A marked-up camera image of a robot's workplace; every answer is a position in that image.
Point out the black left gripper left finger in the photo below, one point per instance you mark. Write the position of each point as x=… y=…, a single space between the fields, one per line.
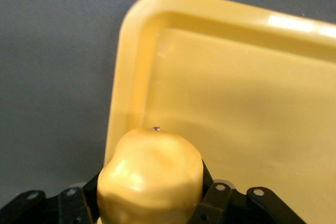
x=68 y=205

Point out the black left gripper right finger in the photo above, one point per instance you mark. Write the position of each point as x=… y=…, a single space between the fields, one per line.
x=218 y=200

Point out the yellow potato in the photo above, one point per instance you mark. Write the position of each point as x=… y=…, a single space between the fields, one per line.
x=149 y=174

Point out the yellow plastic tray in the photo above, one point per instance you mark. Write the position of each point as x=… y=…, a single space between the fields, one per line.
x=236 y=90

